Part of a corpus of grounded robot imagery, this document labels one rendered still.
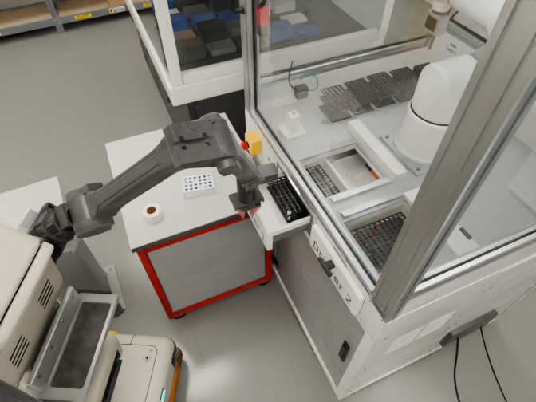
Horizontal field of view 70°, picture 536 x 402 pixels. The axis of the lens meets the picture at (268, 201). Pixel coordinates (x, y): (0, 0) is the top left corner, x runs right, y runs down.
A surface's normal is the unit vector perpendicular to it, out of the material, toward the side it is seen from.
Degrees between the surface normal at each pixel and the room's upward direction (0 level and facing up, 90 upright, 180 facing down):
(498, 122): 90
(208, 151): 35
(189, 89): 90
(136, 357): 0
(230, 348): 0
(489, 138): 90
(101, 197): 56
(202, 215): 0
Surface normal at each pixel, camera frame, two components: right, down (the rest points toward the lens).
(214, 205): 0.00, -0.64
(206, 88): 0.40, 0.70
